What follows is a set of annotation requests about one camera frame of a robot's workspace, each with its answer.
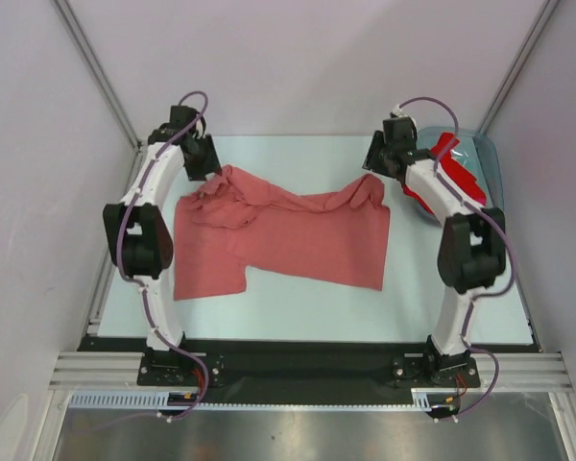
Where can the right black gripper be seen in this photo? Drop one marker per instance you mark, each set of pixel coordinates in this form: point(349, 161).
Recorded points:
point(372, 158)

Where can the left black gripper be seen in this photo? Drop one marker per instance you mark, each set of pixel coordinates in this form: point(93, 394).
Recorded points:
point(210, 164)

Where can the salmon pink t shirt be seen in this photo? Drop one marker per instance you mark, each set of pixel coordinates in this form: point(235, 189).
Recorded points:
point(236, 220)

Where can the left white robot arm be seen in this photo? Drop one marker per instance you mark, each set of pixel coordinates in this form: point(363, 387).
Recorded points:
point(139, 242)

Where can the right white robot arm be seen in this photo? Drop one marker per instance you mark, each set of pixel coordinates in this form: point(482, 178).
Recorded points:
point(472, 253)

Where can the bright red t shirt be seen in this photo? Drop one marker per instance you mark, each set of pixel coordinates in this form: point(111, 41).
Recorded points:
point(456, 168)

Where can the clear blue plastic bin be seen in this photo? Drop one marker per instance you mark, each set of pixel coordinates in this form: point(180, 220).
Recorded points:
point(488, 161)

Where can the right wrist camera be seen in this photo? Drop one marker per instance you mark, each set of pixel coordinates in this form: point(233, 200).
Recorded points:
point(397, 113)

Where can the left aluminium corner post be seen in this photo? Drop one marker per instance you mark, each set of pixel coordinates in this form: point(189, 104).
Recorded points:
point(74, 27)

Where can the aluminium corner post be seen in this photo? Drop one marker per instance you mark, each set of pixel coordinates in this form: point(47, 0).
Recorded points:
point(74, 27)
point(526, 49)

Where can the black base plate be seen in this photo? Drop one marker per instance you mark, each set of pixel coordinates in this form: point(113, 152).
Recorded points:
point(333, 390)

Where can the right aluminium corner post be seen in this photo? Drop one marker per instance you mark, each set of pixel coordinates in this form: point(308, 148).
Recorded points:
point(526, 49)

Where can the grey slotted cable duct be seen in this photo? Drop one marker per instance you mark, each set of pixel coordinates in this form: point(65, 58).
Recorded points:
point(407, 400)

